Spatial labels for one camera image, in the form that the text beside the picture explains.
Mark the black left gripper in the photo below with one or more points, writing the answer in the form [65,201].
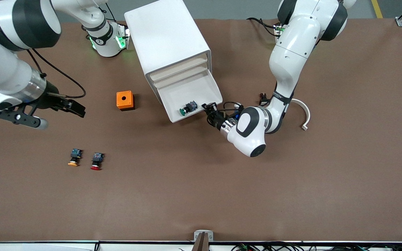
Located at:
[217,120]

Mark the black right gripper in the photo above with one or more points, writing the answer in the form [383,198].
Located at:
[51,99]

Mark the green push button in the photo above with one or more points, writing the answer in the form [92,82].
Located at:
[188,108]

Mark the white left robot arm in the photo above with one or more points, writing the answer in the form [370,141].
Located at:
[291,52]

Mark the yellow push button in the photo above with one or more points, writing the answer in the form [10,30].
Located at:
[75,156]

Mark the white capped black push button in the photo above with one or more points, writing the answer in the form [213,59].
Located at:
[263,99]

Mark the red push button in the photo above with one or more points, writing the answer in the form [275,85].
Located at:
[97,161]

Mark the orange box with hole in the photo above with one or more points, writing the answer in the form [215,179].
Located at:
[124,99]

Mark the white curved bracket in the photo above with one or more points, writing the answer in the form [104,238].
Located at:
[305,109]

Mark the grey metal edge bracket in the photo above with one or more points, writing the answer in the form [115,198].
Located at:
[203,237]

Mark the white table edge rail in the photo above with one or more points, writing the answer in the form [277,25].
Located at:
[47,246]

